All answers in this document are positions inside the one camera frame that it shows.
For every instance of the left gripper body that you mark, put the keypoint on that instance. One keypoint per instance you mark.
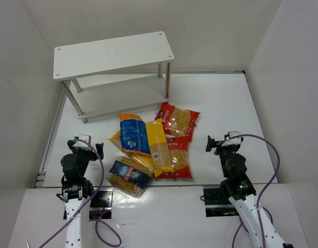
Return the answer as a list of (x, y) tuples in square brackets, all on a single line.
[(97, 151)]

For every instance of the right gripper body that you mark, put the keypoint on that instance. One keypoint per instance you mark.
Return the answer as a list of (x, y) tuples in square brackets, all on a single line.
[(210, 144)]

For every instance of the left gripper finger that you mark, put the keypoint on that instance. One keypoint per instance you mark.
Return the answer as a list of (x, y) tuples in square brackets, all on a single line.
[(70, 144), (99, 148)]

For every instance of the yellow spaghetti bag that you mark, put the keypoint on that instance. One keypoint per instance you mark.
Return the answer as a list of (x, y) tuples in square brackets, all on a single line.
[(158, 147)]

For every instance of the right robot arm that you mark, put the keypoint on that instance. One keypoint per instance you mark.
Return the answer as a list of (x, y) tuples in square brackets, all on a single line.
[(238, 189)]

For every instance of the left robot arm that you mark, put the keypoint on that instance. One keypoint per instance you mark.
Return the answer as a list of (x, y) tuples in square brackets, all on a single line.
[(77, 191)]

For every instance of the red pasta bag lower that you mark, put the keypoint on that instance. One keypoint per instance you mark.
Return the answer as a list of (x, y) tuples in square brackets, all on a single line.
[(178, 149)]

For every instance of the red pasta bag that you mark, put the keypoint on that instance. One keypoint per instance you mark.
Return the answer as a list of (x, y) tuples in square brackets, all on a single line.
[(178, 149), (177, 121)]

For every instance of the blue orange pasta bag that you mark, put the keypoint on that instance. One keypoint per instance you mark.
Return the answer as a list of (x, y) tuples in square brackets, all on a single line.
[(133, 135)]

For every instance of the red pasta bag upper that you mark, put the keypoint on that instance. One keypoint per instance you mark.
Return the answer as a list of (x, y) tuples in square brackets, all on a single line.
[(177, 121)]

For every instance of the Agnesi blue pasta bag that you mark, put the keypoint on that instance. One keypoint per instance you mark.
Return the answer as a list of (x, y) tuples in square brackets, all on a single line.
[(129, 177)]

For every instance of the yellow pasta bag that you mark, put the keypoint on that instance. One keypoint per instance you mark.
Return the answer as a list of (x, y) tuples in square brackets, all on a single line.
[(135, 157)]

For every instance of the white two-tier shelf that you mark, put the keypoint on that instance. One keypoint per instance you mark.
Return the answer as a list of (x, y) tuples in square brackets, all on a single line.
[(96, 58)]

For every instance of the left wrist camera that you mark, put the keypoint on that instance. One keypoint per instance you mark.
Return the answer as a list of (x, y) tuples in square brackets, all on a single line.
[(82, 142)]

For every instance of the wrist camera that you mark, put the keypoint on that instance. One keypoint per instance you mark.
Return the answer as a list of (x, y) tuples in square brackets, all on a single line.
[(82, 142), (231, 134)]

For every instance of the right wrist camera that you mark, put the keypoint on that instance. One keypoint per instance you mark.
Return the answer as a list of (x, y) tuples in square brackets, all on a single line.
[(231, 134)]

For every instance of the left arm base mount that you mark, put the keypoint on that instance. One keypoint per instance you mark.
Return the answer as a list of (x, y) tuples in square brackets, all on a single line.
[(101, 205)]

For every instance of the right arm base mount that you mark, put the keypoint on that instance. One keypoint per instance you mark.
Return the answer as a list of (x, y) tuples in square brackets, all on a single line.
[(216, 204)]

